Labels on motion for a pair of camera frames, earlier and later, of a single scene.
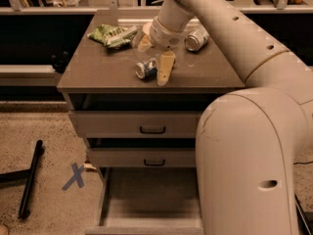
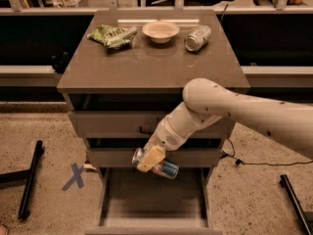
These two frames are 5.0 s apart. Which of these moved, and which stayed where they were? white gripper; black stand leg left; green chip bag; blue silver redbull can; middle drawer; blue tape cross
Moved: blue silver redbull can; white gripper
Stayed: middle drawer; green chip bag; blue tape cross; black stand leg left
